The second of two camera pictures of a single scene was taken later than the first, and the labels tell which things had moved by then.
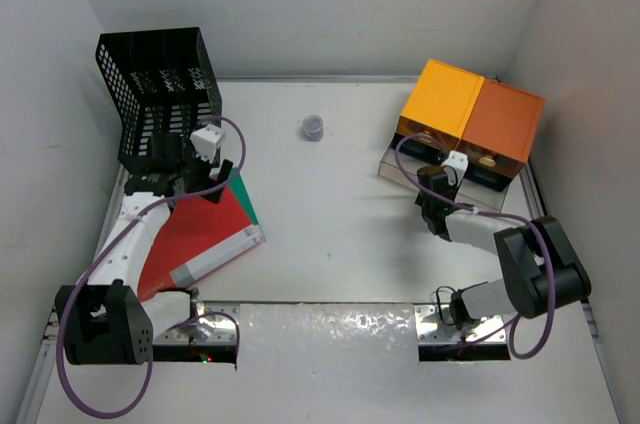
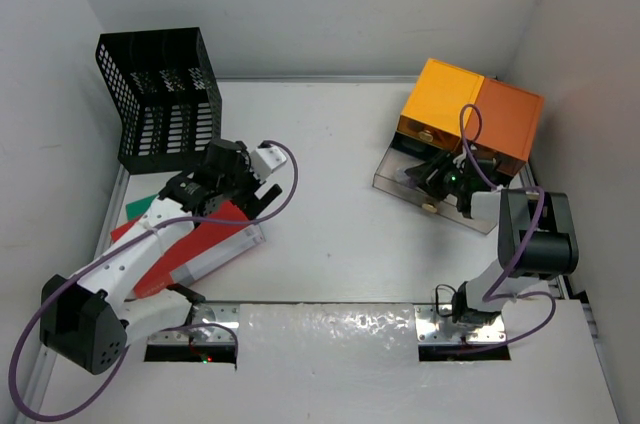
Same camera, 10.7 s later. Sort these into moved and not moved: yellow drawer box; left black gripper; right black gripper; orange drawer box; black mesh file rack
Moved: right black gripper; left black gripper
Not moved: yellow drawer box; orange drawer box; black mesh file rack
